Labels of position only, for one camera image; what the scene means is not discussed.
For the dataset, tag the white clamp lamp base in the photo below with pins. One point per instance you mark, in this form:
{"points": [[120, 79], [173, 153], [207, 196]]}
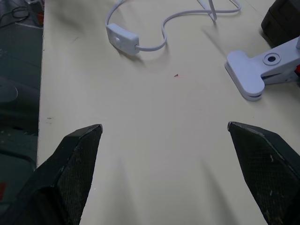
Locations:
{"points": [[262, 70]]}

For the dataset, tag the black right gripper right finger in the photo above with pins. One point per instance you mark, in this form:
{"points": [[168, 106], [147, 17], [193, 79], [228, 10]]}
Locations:
{"points": [[264, 164]]}

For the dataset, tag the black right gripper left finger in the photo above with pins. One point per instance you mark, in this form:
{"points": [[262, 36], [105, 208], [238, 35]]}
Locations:
{"points": [[70, 168]]}

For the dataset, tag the white inline cord switch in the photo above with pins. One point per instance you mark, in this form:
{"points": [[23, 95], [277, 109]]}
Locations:
{"points": [[122, 40]]}

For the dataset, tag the black block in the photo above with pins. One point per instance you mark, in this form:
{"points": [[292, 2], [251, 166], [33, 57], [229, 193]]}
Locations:
{"points": [[282, 22]]}

